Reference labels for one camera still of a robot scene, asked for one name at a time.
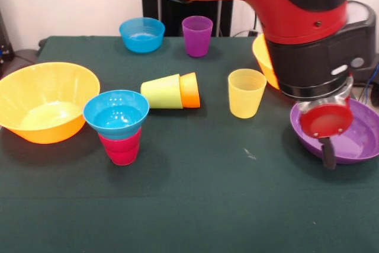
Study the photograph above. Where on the dark green tablecloth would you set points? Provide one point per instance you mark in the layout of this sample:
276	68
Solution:
177	190

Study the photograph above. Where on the black equipment rack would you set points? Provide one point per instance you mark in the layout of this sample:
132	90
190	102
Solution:
6	42

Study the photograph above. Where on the translucent blue bowl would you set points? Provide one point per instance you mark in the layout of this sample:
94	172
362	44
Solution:
142	42

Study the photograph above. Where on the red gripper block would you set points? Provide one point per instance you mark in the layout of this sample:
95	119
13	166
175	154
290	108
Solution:
325	121

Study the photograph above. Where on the large orange bowl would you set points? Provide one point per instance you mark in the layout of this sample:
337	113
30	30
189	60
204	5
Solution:
265	60
17	99

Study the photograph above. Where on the black clamp mount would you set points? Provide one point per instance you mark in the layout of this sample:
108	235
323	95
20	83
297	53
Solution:
367	76

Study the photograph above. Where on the yellow cup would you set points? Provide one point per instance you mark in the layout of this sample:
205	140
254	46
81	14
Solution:
245	99

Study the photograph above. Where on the orange cup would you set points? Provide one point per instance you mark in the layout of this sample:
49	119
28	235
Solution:
191	93

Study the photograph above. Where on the green cup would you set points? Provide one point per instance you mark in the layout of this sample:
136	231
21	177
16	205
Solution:
160	93

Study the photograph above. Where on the light blue opaque bowl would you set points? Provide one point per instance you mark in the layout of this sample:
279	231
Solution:
115	113

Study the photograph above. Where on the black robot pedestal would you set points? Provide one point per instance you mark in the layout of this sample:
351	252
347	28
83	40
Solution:
148	4

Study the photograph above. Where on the red cup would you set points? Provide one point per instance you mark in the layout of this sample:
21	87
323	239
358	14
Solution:
121	152

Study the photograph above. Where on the purple bowl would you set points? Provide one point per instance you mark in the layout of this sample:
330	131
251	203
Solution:
361	143

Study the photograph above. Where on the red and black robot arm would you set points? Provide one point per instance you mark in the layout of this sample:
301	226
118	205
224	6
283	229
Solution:
296	13

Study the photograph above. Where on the purple cup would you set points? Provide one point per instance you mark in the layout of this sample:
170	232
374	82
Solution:
197	42

